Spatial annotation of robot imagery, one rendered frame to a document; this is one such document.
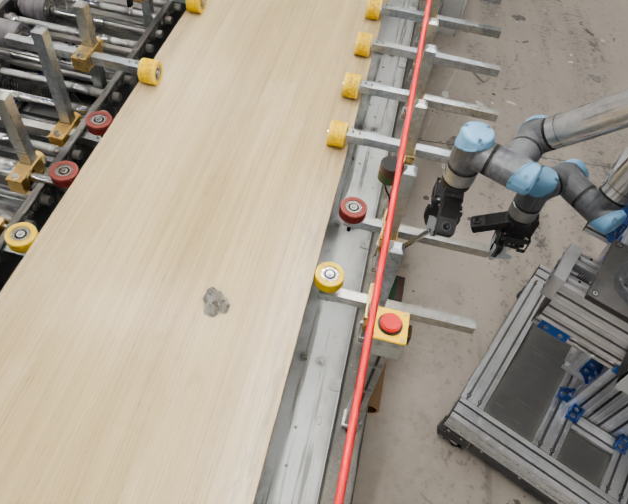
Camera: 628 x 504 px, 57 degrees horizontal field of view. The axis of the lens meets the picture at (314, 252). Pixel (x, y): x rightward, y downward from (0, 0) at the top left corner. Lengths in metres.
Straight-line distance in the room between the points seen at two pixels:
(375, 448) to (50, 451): 1.29
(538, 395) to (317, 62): 1.47
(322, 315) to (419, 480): 0.81
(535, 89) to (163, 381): 3.15
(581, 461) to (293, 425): 1.11
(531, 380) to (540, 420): 0.15
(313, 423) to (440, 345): 1.04
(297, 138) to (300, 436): 0.90
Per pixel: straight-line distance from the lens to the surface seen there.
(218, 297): 1.46
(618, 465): 2.36
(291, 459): 1.60
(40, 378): 1.45
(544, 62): 4.26
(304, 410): 1.65
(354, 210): 1.67
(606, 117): 1.32
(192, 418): 1.34
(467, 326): 1.62
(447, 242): 1.72
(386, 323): 1.09
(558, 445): 2.28
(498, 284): 2.81
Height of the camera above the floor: 2.15
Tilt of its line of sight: 53 degrees down
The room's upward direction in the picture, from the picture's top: 9 degrees clockwise
